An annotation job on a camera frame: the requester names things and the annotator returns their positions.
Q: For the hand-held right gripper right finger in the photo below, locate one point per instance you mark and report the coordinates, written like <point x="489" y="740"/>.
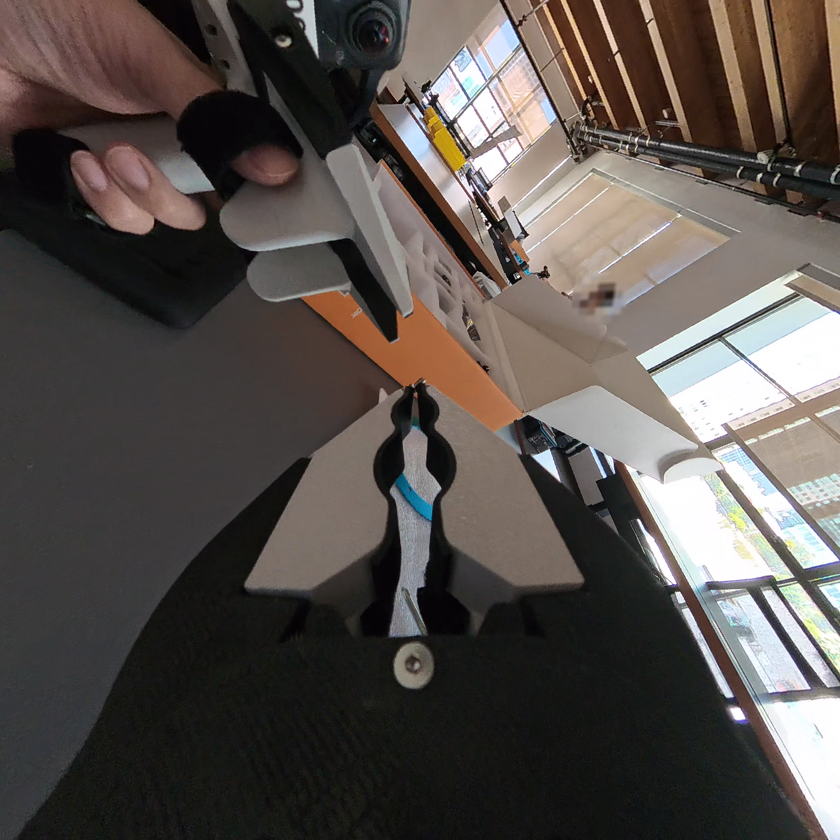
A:
<point x="499" y="525"/>

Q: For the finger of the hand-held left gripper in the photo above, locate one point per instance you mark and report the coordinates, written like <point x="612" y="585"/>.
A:
<point x="295" y="216"/>
<point x="295" y="275"/>

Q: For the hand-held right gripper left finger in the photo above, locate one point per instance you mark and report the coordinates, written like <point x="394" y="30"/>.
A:
<point x="328" y="525"/>

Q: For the small blue round plate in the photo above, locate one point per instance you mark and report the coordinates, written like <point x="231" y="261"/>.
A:
<point x="417" y="499"/>

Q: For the yellow screwdriver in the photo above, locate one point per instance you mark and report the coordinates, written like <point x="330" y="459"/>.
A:
<point x="415" y="610"/>

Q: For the wood-edged desk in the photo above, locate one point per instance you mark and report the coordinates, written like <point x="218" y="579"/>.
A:
<point x="426" y="151"/>

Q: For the person's left hand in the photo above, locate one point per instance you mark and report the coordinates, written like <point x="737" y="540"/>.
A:
<point x="79" y="52"/>

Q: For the white foam sheet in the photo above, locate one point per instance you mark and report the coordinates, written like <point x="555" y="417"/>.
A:
<point x="410" y="558"/>

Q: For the stack of black boxes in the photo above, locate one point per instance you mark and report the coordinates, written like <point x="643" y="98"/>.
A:
<point x="548" y="438"/>

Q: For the orange cardboard box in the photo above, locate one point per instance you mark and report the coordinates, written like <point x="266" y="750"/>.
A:
<point x="407" y="341"/>

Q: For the white foam box insert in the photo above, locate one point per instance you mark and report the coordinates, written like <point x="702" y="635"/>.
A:
<point x="426" y="262"/>

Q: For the black case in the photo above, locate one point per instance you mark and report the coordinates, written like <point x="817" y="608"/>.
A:
<point x="151" y="275"/>

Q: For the yellow storage bin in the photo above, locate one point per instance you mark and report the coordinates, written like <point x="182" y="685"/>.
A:
<point x="433" y="118"/>
<point x="449" y="148"/>

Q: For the grid-pane window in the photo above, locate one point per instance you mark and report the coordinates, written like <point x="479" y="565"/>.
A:
<point x="499" y="98"/>

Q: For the large glass window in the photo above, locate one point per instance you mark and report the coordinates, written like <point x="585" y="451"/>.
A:
<point x="754" y="394"/>

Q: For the white roller blind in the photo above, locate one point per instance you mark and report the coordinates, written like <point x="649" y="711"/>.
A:
<point x="623" y="243"/>

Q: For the black ceiling pipes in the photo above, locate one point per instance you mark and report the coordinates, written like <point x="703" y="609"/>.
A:
<point x="689" y="154"/>

